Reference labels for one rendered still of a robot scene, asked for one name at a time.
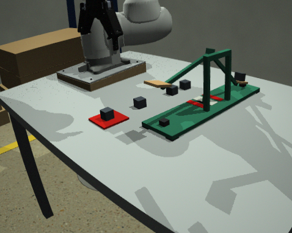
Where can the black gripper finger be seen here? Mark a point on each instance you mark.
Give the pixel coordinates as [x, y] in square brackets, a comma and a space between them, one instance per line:
[112, 27]
[84, 26]

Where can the flat red square plate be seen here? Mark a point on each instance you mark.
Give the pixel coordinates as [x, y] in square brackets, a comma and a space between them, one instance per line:
[118, 118]

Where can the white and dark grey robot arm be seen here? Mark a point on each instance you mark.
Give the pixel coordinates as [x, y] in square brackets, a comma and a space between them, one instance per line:
[142, 22]

